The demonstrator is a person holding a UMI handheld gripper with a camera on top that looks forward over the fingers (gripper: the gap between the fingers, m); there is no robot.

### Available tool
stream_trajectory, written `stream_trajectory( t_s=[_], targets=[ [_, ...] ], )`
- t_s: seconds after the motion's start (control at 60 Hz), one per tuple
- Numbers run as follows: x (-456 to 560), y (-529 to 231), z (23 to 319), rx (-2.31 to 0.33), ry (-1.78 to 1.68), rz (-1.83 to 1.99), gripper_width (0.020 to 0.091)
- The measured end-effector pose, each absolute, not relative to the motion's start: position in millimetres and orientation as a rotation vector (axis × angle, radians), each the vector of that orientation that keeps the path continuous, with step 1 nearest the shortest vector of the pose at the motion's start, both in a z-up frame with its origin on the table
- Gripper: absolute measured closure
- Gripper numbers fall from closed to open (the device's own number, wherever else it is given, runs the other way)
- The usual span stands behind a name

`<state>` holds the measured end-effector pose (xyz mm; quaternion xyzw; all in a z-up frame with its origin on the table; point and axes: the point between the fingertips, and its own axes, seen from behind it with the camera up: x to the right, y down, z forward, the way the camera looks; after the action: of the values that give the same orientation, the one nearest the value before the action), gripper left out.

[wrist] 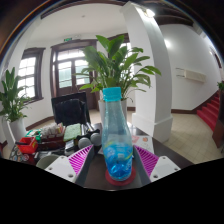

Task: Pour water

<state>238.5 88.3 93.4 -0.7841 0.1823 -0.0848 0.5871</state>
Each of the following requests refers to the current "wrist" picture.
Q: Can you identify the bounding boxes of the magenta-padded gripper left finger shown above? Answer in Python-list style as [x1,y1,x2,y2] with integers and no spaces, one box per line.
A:
[43,143,98,189]

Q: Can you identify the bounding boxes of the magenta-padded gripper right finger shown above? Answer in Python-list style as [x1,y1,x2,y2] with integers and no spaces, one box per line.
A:
[131,143,182,188]

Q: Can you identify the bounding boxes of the clear blue-capped drink bottle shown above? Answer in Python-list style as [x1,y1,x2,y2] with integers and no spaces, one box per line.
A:
[100,86,135,182]

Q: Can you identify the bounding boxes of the flat black device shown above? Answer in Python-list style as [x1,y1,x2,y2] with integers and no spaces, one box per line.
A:
[64,139,76,153]

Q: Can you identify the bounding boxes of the white printed paper sheet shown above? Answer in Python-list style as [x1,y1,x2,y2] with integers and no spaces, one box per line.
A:
[131,134,155,155]

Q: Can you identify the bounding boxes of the brown box with white jars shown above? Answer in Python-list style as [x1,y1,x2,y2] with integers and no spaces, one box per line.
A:
[34,122,66,151]

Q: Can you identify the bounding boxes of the grey-headed black microphone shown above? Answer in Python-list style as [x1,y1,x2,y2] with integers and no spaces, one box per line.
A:
[77,128,94,150]
[89,126,103,147]

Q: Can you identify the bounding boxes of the green cloth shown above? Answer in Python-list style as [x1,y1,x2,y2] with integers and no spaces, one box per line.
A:
[62,122,83,143]

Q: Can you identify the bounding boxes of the red plastic box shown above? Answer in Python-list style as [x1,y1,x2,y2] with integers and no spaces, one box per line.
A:
[15,136,39,155]

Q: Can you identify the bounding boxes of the colourful round stickers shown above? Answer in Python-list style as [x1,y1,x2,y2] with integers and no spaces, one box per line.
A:
[7,144,35,165]

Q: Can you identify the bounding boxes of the green and white box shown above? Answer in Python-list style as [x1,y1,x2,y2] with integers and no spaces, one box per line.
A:
[24,128,41,138]

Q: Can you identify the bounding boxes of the flat round red coaster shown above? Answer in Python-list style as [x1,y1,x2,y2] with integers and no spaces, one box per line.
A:
[104,166,137,187]

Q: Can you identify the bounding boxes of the black office chair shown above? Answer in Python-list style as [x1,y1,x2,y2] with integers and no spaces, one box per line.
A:
[50,91,92,127]

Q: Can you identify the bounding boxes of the red carpeted staircase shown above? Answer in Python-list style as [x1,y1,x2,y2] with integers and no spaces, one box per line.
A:
[196,89,224,150]

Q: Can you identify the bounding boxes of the green plant in white pot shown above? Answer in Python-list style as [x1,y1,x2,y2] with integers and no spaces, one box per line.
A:
[0,66,33,143]
[73,34,163,125]

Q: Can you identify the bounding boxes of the dark wooden glazed door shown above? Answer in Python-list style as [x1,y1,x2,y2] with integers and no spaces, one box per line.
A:
[50,38,100,111]

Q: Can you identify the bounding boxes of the dark-framed window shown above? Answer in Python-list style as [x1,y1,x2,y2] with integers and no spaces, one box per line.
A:
[17,47,47,103]

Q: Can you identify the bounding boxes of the white wall-mounted unit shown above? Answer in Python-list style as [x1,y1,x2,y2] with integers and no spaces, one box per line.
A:
[175,67,207,84]

